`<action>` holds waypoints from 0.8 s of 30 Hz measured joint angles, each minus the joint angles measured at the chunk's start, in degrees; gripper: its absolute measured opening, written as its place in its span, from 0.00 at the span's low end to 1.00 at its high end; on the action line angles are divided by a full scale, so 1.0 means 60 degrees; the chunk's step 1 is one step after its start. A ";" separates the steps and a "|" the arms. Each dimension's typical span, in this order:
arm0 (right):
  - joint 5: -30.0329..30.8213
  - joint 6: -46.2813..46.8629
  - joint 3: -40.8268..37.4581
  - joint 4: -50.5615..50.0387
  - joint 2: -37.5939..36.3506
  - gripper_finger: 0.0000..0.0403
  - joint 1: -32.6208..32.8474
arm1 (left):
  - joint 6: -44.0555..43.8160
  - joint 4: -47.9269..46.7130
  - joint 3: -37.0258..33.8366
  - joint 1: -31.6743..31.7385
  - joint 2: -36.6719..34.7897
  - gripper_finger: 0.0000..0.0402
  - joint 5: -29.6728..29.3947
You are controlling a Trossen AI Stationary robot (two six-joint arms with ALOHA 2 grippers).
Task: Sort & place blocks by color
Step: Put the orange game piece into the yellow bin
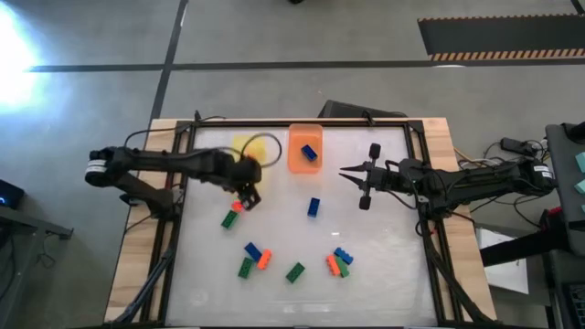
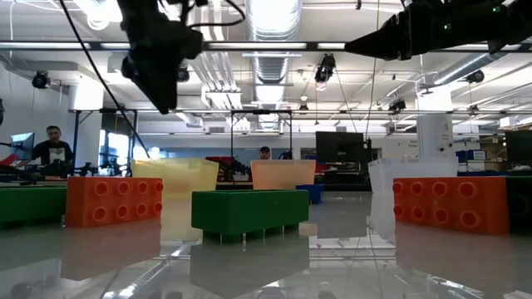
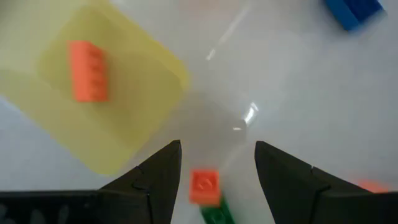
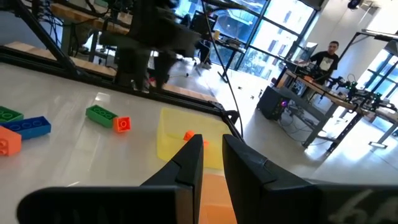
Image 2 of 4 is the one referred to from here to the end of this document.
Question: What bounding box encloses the orange toy brick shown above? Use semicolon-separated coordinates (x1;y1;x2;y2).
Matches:
392;176;511;237
65;176;165;228

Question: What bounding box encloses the translucent orange plastic bin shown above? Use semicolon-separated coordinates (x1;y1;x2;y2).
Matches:
250;159;317;191

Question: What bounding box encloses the white round pillar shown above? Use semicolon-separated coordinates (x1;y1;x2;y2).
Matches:
416;89;454;159

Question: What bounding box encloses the translucent yellow plastic bin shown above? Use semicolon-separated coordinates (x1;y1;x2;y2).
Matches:
131;157;220;199

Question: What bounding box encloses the black monitor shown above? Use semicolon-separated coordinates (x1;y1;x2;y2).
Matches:
505;130;532;167

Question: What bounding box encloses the computer monitor with lit screen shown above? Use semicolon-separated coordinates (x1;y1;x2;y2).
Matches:
10;131;36;161

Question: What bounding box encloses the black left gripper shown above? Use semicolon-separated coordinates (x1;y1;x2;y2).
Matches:
118;0;204;115

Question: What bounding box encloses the blue storage bin shelf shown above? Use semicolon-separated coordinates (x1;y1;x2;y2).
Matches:
456;149;506;175

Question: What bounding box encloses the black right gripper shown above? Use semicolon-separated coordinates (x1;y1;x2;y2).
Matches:
344;0;462;61

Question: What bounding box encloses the silver ventilation duct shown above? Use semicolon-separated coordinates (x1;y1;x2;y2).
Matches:
417;51;532;95
244;0;303;130

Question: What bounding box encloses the clear plastic bin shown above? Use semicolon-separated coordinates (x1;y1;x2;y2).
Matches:
367;156;459;195

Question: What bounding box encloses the black background rig frame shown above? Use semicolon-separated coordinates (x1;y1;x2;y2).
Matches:
73;108;139;175

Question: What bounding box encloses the large black screen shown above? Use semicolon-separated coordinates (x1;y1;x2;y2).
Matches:
314;130;367;164

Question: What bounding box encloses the green toy brick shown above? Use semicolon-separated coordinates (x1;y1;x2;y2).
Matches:
505;174;532;233
190;189;311;244
0;185;68;225

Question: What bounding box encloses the blue toy brick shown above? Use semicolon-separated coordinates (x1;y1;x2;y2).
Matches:
295;184;326;205

